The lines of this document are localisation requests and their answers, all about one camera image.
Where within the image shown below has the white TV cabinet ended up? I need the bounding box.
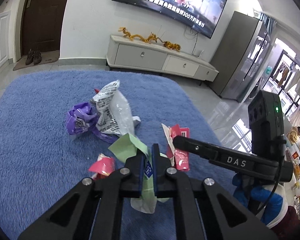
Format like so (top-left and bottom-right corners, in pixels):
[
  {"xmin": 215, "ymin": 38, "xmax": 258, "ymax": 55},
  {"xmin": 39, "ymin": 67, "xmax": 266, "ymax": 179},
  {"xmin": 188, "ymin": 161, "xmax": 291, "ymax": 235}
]
[{"xmin": 106, "ymin": 35, "xmax": 219, "ymax": 82}]

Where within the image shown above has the grey refrigerator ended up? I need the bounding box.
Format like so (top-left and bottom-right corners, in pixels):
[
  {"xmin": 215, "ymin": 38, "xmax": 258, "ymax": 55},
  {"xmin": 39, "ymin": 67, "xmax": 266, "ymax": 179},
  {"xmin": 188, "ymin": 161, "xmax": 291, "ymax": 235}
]
[{"xmin": 210, "ymin": 11, "xmax": 270, "ymax": 102}]

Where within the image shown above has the wall-mounted television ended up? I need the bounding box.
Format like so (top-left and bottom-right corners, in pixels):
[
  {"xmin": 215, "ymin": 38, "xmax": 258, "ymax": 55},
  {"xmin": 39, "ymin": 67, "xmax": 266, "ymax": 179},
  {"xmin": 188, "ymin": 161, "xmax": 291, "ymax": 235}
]
[{"xmin": 111, "ymin": 0, "xmax": 228, "ymax": 39}]

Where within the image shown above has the dark brown door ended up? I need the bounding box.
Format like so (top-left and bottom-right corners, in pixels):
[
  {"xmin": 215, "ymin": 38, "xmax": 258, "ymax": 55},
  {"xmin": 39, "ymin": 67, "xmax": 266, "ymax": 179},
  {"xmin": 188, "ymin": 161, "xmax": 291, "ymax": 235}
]
[{"xmin": 20, "ymin": 0, "xmax": 67, "ymax": 56}]

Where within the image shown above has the green paper wrapper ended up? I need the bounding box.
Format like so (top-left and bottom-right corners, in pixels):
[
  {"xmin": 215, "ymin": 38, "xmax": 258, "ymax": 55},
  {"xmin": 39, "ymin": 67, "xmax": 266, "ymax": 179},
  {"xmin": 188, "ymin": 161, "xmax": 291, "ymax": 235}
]
[{"xmin": 109, "ymin": 133, "xmax": 158, "ymax": 214}]

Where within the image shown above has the black camera box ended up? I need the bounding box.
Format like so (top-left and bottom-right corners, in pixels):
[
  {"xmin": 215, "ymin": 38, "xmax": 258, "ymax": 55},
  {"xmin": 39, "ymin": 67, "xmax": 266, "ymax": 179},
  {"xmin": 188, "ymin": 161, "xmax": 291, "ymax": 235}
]
[{"xmin": 248, "ymin": 90, "xmax": 285, "ymax": 161}]

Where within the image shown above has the pink small wrapper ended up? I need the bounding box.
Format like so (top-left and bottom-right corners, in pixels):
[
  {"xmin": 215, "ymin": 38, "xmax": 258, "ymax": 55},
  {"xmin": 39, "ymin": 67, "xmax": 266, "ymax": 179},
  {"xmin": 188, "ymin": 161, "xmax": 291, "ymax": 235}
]
[{"xmin": 88, "ymin": 153, "xmax": 115, "ymax": 180}]

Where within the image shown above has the white printed plastic bag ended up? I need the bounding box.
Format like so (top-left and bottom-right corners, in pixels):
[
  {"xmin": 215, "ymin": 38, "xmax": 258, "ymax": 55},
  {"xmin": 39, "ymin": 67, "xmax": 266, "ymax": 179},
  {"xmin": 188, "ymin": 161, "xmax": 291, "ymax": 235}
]
[{"xmin": 91, "ymin": 80, "xmax": 141, "ymax": 137}]

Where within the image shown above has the pink red wrapper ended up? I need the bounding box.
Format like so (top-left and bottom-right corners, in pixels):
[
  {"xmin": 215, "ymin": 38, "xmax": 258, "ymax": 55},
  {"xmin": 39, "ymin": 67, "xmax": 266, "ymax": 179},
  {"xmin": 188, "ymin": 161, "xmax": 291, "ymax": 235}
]
[{"xmin": 161, "ymin": 124, "xmax": 190, "ymax": 172}]

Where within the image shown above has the golden dragon ornament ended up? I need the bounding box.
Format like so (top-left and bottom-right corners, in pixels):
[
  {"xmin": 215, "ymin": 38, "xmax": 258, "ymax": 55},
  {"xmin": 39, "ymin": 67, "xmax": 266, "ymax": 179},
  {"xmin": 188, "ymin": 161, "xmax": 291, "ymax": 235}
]
[{"xmin": 118, "ymin": 27, "xmax": 181, "ymax": 52}]

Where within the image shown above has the pair of brown shoes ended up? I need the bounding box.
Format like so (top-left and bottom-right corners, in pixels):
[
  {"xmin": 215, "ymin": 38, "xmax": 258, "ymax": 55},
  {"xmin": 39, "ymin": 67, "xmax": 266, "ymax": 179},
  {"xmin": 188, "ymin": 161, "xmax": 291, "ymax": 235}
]
[{"xmin": 25, "ymin": 49, "xmax": 42, "ymax": 65}]

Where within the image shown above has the purple crumpled wrapper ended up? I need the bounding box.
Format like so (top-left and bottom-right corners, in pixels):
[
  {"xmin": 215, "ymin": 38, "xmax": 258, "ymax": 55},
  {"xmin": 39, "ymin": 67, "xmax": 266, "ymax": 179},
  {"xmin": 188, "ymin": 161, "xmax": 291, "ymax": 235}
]
[{"xmin": 65, "ymin": 102, "xmax": 119, "ymax": 144}]

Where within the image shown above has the seated person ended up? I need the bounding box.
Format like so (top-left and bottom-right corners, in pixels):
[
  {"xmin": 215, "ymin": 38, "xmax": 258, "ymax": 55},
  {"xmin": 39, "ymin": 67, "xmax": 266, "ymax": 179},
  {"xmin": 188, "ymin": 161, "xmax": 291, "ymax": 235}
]
[{"xmin": 287, "ymin": 126, "xmax": 300, "ymax": 144}]

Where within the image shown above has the brown door mat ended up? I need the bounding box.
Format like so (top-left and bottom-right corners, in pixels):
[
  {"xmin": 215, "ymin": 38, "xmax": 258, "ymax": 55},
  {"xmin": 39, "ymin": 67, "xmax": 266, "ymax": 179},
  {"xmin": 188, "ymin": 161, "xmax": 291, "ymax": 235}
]
[{"xmin": 13, "ymin": 50, "xmax": 61, "ymax": 71}]

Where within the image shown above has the blue shaggy rug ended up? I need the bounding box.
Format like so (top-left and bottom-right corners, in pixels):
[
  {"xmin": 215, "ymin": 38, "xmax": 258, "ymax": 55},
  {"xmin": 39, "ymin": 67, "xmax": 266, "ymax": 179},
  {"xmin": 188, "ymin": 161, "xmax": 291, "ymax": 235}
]
[{"xmin": 0, "ymin": 70, "xmax": 219, "ymax": 239}]

